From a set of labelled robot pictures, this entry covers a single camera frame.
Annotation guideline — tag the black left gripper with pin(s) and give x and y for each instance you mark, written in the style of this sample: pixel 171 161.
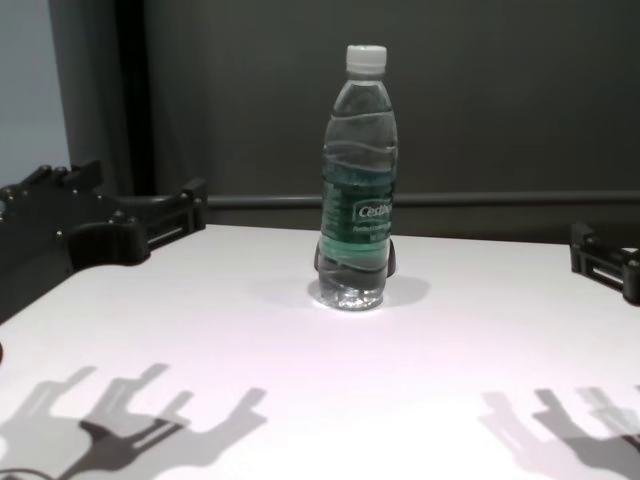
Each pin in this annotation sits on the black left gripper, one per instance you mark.
pixel 60 235

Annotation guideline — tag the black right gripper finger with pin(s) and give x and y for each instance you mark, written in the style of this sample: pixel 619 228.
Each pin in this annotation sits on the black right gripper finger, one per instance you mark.
pixel 600 260

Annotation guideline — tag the clear plastic water bottle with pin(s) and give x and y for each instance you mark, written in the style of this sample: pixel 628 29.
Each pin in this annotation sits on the clear plastic water bottle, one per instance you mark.
pixel 357 150

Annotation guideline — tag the grey horizontal handrail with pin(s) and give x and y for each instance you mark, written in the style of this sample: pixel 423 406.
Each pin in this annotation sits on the grey horizontal handrail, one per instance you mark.
pixel 500 200

